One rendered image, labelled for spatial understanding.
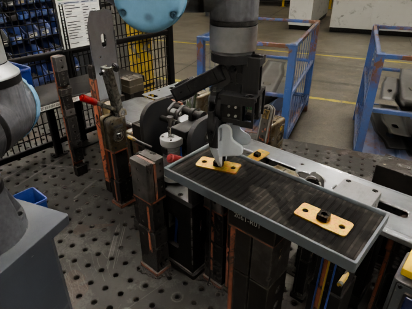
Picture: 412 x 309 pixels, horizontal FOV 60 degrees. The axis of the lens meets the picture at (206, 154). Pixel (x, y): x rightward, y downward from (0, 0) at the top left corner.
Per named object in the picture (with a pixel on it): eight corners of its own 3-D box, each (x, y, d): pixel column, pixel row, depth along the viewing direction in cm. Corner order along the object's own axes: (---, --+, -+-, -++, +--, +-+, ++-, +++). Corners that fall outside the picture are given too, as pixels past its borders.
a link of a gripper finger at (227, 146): (239, 178, 64) (242, 129, 60) (208, 171, 66) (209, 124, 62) (244, 170, 67) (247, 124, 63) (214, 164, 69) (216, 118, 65)
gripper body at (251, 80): (251, 133, 59) (256, 60, 53) (203, 125, 62) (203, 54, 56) (263, 116, 65) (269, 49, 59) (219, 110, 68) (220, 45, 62)
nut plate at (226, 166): (241, 165, 70) (242, 160, 69) (235, 175, 67) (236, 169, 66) (202, 157, 72) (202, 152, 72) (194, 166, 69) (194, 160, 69)
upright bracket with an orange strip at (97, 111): (113, 190, 142) (94, 65, 117) (111, 192, 141) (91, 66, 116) (109, 188, 143) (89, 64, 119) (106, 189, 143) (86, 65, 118)
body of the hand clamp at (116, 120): (136, 200, 136) (125, 114, 119) (121, 209, 132) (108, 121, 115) (126, 194, 140) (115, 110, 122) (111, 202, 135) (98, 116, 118)
